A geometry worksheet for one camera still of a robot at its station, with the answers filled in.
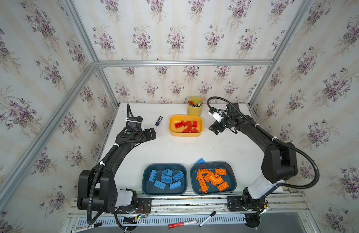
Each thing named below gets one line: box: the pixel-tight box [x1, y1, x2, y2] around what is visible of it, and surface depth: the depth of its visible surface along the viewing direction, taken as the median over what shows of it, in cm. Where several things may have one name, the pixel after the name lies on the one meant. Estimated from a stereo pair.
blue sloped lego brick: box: [162, 168, 173, 177], surface depth 84 cm
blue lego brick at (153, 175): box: [148, 169, 157, 183], surface depth 83 cm
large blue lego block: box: [172, 170, 185, 182], surface depth 84 cm
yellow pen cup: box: [187, 96, 204, 117], surface depth 108 cm
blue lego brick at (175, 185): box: [169, 181, 182, 191], surface depth 80 cm
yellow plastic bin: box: [168, 115, 204, 138], surface depth 106 cm
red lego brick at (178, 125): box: [174, 122, 182, 129], surface depth 106 cm
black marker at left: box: [70, 222, 103, 233], surface depth 68 cm
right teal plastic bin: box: [190, 161, 237, 196], surface depth 82 cm
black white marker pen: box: [198, 210, 217, 228], surface depth 71 cm
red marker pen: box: [167, 219, 198, 230], surface depth 69 cm
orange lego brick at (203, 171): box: [197, 168, 210, 175], surface depth 85 cm
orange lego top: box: [216, 181, 230, 193], surface depth 80 cm
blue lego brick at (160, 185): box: [153, 179, 167, 190], surface depth 81 cm
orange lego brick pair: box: [215, 168, 227, 176], surface depth 86 cm
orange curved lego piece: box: [208, 174, 225, 184], surface depth 82 cm
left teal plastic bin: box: [141, 163, 188, 196], surface depth 81 cm
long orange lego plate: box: [196, 172, 209, 194], surface depth 81 cm
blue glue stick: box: [155, 115, 164, 127], surface depth 109 cm
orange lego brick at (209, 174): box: [203, 170, 214, 183], surface depth 83 cm
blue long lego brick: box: [160, 174, 173, 184], surface depth 82 cm
